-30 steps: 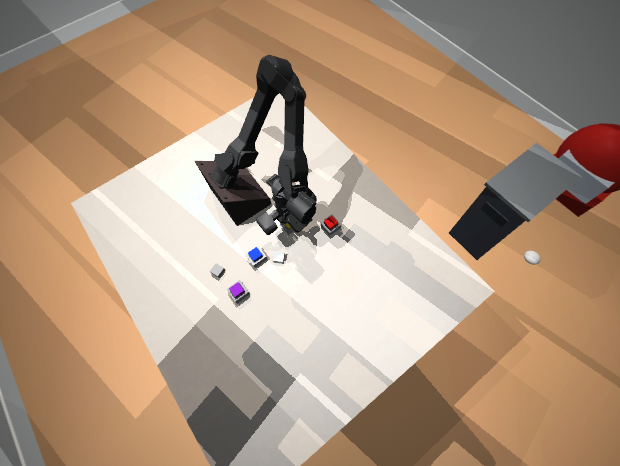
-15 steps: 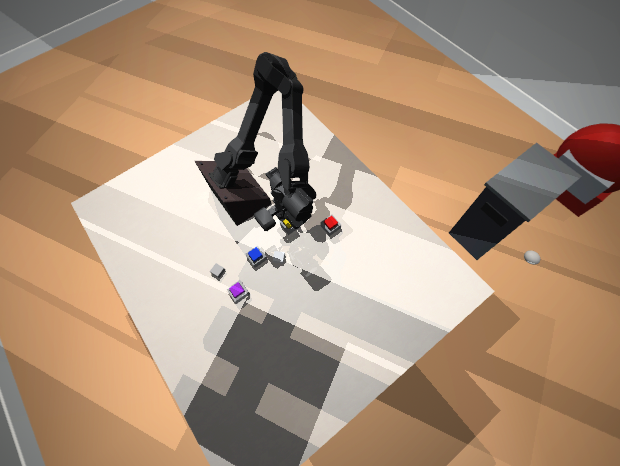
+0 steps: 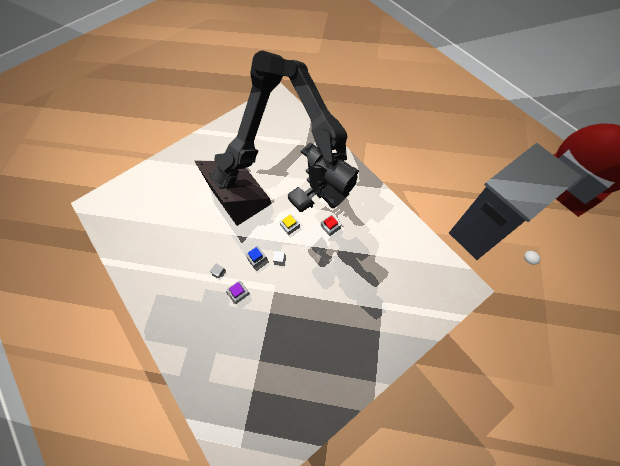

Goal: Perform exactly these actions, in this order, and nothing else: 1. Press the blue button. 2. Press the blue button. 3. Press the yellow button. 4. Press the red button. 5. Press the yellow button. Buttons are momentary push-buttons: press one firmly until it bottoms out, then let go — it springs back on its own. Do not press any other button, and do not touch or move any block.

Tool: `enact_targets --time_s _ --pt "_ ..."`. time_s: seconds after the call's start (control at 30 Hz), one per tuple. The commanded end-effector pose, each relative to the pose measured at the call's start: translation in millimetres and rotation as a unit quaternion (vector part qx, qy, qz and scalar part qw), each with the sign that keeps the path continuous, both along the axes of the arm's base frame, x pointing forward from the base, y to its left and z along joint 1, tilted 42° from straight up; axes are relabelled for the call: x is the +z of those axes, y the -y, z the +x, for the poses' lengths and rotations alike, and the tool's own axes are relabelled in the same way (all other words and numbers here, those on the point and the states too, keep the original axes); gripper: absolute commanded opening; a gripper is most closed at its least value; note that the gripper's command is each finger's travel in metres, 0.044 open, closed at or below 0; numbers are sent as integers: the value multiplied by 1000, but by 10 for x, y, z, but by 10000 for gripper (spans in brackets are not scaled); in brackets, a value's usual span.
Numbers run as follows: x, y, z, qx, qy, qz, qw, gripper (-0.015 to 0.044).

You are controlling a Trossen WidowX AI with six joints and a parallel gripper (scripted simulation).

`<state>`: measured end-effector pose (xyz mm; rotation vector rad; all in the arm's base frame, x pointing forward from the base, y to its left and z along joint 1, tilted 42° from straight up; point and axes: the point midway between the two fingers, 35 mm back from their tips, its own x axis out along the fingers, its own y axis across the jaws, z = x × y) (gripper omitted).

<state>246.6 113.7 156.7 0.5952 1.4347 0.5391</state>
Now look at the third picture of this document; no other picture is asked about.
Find red button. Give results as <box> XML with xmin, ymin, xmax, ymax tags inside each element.
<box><xmin>320</xmin><ymin>214</ymin><xmax>341</xmax><ymax>236</ymax></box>

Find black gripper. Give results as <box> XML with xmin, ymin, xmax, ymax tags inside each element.
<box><xmin>288</xmin><ymin>168</ymin><xmax>327</xmax><ymax>212</ymax></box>

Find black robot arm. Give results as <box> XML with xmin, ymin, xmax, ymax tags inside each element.
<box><xmin>208</xmin><ymin>50</ymin><xmax>359</xmax><ymax>209</ymax></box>

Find purple button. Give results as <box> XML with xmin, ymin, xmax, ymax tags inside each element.
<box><xmin>227</xmin><ymin>280</ymin><xmax>250</xmax><ymax>303</ymax></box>

